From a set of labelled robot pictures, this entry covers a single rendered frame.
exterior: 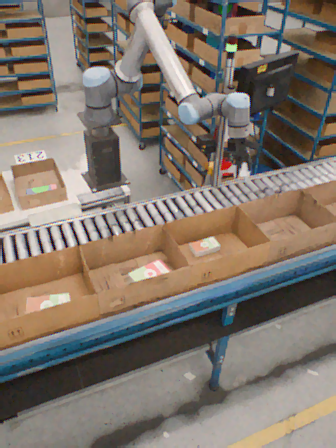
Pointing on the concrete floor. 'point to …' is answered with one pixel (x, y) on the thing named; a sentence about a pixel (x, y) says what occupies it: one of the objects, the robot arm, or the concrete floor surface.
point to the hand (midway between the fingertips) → (241, 177)
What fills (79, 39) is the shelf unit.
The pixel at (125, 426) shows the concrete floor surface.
